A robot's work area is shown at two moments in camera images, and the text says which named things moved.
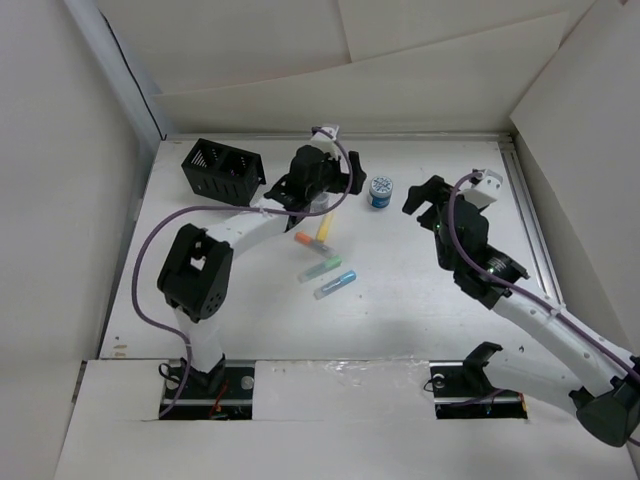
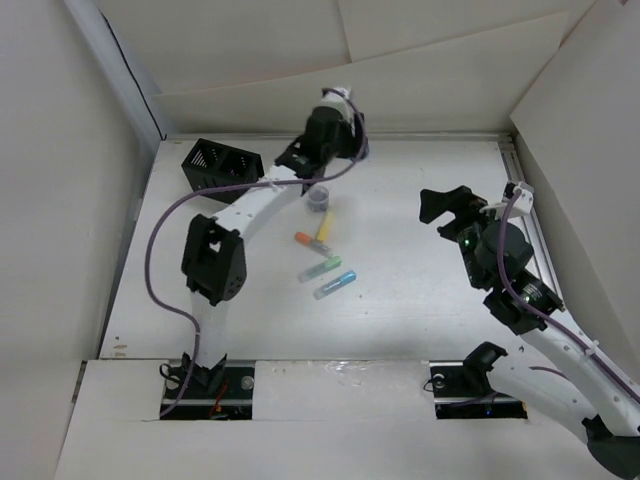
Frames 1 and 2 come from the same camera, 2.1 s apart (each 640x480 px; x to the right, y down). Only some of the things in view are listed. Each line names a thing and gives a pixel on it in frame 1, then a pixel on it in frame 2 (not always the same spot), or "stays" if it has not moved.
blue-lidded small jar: x=380 y=191 → x=365 y=150
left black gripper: x=335 y=165 → x=352 y=144
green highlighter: x=332 y=262 stays
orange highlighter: x=303 y=238 stays
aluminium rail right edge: x=542 y=259 stays
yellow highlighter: x=324 y=227 stays
